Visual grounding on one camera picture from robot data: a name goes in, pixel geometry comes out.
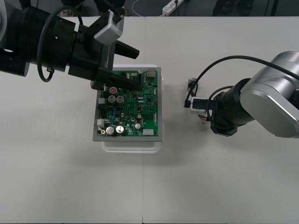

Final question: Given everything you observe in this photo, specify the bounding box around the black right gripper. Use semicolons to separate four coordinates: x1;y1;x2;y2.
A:
210;121;238;138

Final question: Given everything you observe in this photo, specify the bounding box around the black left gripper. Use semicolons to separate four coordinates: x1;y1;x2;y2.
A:
67;35;140;91

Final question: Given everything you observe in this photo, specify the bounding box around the white power strip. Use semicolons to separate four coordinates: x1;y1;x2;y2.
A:
162;0;185;17

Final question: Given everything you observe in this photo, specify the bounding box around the milky plastic box with lid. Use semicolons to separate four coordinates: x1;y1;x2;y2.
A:
101;64;165;154

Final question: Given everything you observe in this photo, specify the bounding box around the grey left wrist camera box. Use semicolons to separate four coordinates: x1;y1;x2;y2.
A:
93;9;125;45

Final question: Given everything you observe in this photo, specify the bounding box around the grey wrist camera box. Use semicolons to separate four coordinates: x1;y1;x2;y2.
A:
93;9;125;45
189;96;209;115

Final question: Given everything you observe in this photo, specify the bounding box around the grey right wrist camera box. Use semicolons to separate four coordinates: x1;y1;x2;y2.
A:
189;96;209;115

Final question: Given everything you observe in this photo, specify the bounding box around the green circuit board grey frame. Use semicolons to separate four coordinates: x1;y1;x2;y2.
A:
93;67;165;142

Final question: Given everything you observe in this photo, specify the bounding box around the thin white cable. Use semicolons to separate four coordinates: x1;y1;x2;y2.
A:
131;0;164;17

